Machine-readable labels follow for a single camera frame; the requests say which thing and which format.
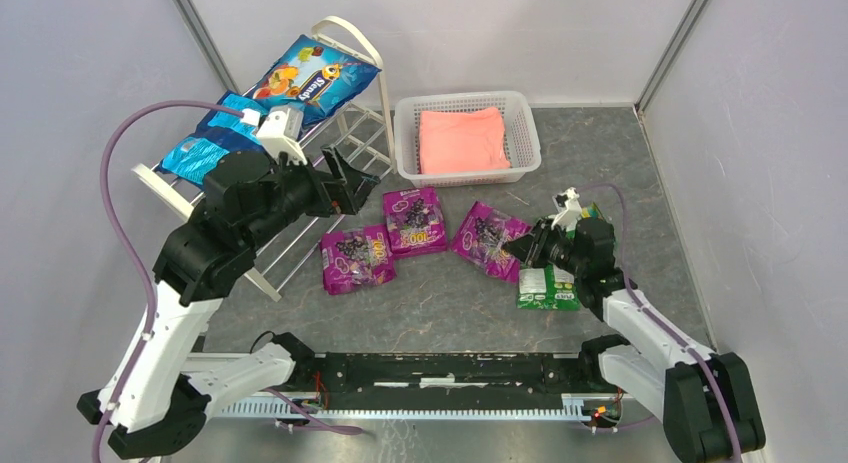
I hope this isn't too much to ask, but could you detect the blue candy bag back side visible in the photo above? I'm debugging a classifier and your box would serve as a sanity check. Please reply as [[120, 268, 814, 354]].
[[158, 111, 264, 188]]

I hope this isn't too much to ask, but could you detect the pink folded cloth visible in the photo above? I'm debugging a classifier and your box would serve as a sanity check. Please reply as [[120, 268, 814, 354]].
[[419, 107, 511, 175]]

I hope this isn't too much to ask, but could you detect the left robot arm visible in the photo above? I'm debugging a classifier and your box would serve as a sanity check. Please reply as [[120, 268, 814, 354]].
[[77, 147, 380, 460]]

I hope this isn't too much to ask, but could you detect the cream metal shelf rack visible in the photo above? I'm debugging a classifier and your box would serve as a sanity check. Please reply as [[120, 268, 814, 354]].
[[136, 16, 385, 303]]

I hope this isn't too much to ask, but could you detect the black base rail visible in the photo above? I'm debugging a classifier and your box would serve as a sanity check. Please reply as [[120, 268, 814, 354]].
[[275, 353, 616, 411]]

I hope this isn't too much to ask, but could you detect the green candy bag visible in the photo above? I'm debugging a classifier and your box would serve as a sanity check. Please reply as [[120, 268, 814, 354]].
[[580, 202, 605, 220], [516, 265, 581, 311]]

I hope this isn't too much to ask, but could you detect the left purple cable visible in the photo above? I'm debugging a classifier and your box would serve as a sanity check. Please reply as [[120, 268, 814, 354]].
[[90, 100, 366, 463]]

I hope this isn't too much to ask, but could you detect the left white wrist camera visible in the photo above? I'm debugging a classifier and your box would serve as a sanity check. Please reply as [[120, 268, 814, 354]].
[[256, 104, 307, 166]]

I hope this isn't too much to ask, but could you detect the blue candy bag with fruits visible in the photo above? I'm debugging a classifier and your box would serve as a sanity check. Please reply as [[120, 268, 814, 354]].
[[249, 35, 380, 127]]

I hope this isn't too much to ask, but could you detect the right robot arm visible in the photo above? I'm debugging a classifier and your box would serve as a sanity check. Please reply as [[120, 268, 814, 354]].
[[503, 217, 766, 462]]

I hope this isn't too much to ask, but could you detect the purple candy bag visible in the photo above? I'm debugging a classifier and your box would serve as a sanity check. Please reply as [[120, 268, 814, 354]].
[[319, 225, 397, 295], [383, 187, 448, 259], [449, 201, 531, 284]]

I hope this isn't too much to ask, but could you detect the white plastic basket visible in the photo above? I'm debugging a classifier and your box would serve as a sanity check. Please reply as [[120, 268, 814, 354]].
[[393, 91, 541, 187]]

